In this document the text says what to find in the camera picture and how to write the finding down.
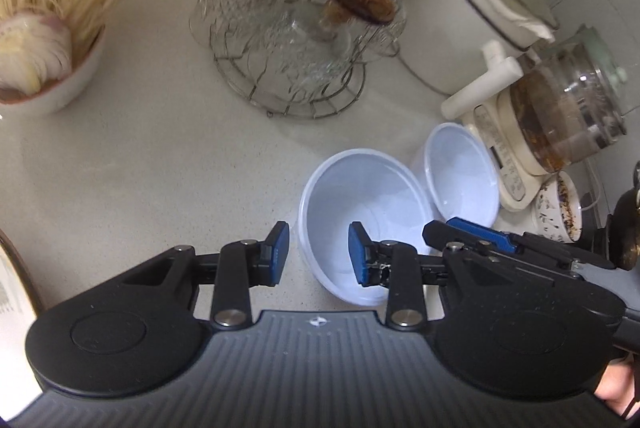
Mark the white electric pot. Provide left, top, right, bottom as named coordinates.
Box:
left=399, top=0, right=562, bottom=120

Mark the white ceramic bowl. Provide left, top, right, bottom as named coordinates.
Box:
left=0, top=22, right=107, bottom=117

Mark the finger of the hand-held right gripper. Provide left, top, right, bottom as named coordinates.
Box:
left=445, top=217, right=617, bottom=272
left=422, top=220, right=482, bottom=255

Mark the white leaf print plate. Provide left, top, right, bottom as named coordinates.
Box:
left=0, top=228, right=47, bottom=409

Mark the person's right hand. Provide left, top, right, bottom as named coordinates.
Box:
left=595, top=358, right=640, bottom=424

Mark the wire cup rack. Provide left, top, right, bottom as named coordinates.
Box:
left=189, top=0, right=409, bottom=119

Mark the glass kettle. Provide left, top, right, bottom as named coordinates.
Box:
left=510, top=24, right=629, bottom=175

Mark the garlic bulb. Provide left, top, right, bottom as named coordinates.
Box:
left=0, top=9, right=74, bottom=102

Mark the speckled paper cup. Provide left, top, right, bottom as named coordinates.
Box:
left=531, top=171, right=584, bottom=244

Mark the light blue bowl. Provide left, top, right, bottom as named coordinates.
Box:
left=410, top=122, right=501, bottom=230
left=298, top=149, right=435, bottom=307

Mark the cream kettle base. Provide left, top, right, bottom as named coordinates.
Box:
left=462, top=100, right=552, bottom=213

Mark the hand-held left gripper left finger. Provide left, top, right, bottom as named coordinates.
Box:
left=59, top=221, right=291, bottom=332

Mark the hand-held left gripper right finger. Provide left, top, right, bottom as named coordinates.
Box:
left=348, top=221, right=627, bottom=332

